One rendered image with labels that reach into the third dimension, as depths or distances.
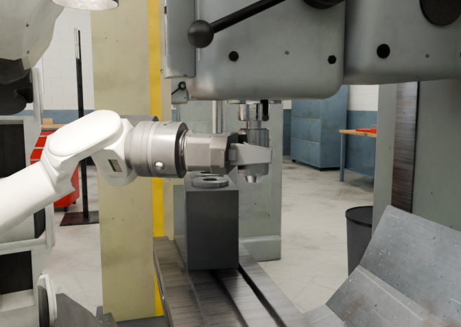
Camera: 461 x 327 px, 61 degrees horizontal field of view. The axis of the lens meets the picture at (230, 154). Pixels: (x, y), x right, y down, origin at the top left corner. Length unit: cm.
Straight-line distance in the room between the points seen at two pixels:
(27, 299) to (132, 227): 116
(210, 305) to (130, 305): 179
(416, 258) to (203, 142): 47
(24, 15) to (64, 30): 895
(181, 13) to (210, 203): 47
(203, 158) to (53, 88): 915
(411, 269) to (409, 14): 47
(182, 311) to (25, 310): 64
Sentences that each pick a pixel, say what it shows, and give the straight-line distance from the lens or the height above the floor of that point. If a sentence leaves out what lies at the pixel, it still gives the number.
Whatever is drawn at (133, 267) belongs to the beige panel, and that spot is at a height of 35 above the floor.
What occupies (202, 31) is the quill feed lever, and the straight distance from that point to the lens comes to 44.
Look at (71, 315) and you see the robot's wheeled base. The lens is 160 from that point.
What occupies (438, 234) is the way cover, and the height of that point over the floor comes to 107.
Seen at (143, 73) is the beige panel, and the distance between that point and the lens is 229.
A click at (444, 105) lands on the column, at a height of 130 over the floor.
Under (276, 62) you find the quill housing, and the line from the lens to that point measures 50.
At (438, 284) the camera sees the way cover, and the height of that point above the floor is 100.
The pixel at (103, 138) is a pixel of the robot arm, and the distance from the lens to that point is 60.
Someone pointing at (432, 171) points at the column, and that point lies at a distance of 83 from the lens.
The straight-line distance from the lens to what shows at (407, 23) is 58.
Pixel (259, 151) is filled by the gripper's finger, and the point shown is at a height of 124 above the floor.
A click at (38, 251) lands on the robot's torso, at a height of 91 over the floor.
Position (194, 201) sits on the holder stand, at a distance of 89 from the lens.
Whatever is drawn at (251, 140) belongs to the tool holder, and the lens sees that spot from 57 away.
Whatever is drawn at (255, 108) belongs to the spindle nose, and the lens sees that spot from 57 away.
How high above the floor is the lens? 130
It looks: 7 degrees down
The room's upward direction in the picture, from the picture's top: straight up
